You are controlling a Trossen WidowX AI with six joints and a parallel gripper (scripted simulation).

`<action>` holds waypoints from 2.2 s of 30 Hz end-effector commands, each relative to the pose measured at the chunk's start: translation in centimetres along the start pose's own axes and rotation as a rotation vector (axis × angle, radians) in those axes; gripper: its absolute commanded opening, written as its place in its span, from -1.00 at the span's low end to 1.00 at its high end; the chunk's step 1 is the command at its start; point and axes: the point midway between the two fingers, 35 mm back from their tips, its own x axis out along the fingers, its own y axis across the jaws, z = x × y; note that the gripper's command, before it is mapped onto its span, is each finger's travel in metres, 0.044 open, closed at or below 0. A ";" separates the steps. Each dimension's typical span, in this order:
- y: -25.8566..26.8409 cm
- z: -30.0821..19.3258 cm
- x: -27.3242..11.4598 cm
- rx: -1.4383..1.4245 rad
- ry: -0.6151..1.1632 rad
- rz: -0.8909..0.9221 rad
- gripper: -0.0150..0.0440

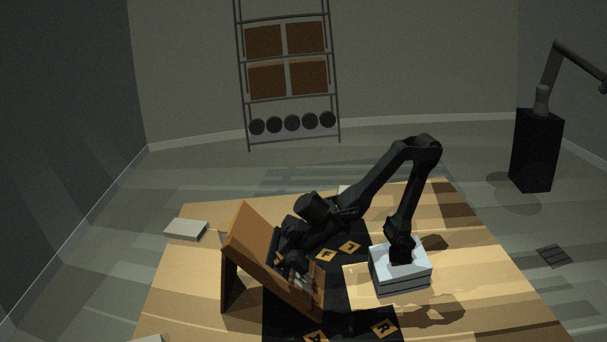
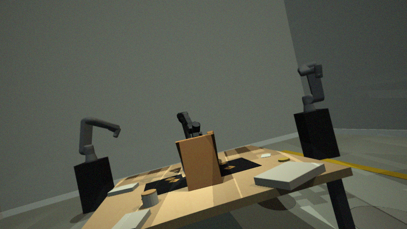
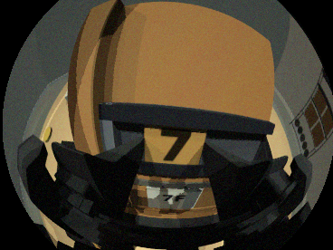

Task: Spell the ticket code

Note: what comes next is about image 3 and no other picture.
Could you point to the white paper ticket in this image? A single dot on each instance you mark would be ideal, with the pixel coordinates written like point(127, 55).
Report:
point(170, 198)

